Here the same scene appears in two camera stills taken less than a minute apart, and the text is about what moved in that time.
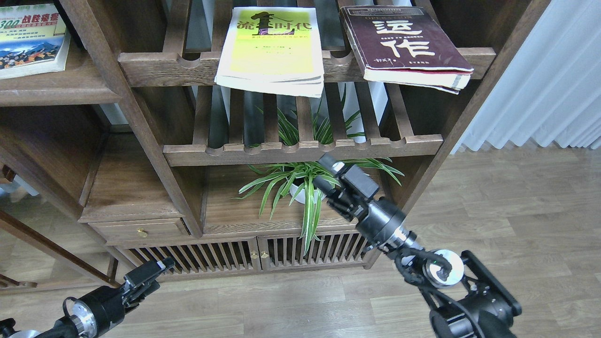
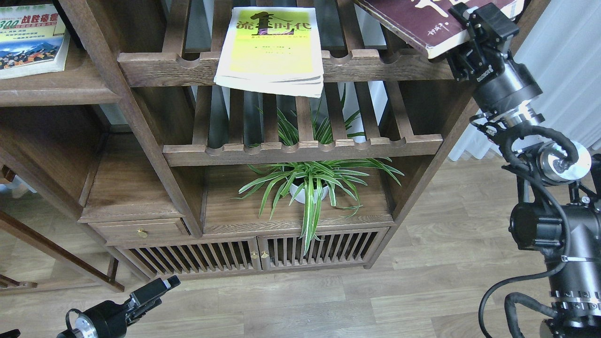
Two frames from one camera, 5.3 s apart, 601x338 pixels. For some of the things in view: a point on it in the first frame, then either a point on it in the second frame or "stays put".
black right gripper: x=378 y=221 to x=503 y=86
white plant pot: x=301 y=197 stays put
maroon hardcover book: x=405 y=44 to x=427 y=25
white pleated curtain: x=551 y=89 stays put
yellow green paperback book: x=273 y=49 stays put
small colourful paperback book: x=34 y=40 stays put
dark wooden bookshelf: x=140 y=153 stays put
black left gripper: x=99 y=311 to x=108 y=319
